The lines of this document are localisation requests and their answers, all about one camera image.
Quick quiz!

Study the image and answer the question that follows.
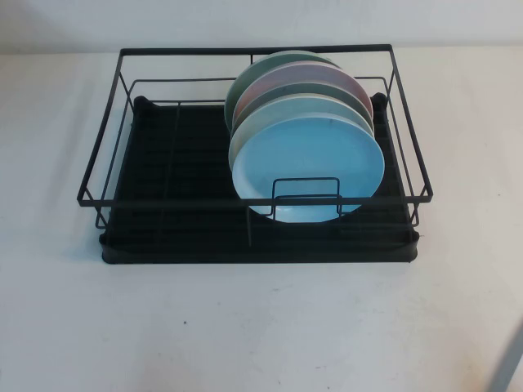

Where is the green plate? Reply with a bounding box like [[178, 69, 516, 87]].
[[224, 51, 342, 136]]

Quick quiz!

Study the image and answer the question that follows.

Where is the black wire dish rack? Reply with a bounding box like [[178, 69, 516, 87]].
[[74, 43, 434, 229]]

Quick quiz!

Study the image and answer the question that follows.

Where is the light blue plate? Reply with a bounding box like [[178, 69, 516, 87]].
[[230, 113, 386, 225]]

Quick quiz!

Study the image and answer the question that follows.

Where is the pink plate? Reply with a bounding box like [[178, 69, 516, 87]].
[[232, 60, 373, 123]]

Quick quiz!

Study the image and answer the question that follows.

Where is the pale teal cream-rimmed plate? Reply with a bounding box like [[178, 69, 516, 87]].
[[227, 94, 376, 172]]

